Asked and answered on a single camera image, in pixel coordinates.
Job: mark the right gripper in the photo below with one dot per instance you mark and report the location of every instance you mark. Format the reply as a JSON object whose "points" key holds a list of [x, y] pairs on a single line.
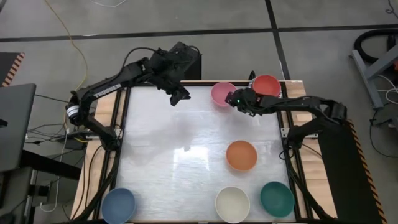
{"points": [[248, 102]]}

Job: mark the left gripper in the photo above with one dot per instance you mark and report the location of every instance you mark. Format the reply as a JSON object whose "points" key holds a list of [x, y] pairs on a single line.
{"points": [[169, 70]]}

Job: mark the pink plastic bowl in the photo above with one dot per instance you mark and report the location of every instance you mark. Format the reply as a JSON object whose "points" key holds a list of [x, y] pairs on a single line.
{"points": [[219, 93]]}

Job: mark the red plastic bowl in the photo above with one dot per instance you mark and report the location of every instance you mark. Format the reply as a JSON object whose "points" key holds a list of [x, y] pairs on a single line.
{"points": [[266, 85]]}

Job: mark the orange plastic bowl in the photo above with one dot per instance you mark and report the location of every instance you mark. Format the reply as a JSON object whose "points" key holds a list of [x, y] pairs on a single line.
{"points": [[241, 155]]}

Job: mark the white plastic bowl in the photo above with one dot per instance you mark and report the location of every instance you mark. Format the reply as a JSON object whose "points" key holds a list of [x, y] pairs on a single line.
{"points": [[232, 204]]}

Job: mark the teal plastic bowl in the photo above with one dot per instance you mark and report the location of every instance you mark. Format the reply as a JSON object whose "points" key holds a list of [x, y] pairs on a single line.
{"points": [[277, 199]]}

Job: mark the blue plastic bowl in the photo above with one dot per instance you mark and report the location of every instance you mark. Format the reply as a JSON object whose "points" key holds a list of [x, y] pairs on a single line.
{"points": [[118, 205]]}

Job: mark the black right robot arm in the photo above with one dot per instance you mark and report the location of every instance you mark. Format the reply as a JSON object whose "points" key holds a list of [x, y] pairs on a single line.
{"points": [[298, 104]]}

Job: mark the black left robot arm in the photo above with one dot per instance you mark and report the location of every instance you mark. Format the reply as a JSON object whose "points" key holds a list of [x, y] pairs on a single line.
{"points": [[107, 90]]}

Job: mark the black clamp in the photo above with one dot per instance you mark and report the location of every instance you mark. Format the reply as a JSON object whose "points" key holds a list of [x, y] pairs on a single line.
{"points": [[252, 76]]}

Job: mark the black perforated box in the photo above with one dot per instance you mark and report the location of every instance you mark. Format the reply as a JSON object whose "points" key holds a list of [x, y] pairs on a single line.
{"points": [[195, 71]]}

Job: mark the black power adapter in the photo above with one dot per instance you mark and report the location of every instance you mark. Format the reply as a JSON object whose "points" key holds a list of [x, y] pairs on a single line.
{"points": [[74, 143]]}

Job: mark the grey metal stand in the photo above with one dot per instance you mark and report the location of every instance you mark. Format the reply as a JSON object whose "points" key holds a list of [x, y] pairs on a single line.
{"points": [[367, 81]]}

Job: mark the black hazard striped mat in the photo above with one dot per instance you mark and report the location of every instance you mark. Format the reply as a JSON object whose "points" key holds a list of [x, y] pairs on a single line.
{"points": [[345, 193], [7, 65]]}

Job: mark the grey laptop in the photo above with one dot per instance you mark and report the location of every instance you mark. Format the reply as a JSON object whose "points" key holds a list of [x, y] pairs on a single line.
{"points": [[15, 124]]}

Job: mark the black aluminium table frame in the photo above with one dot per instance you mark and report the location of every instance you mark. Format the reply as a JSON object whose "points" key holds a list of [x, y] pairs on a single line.
{"points": [[203, 83]]}

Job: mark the silver metal bracket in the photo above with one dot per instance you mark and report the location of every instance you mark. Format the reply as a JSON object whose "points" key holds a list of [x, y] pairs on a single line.
{"points": [[119, 133], [284, 132]]}

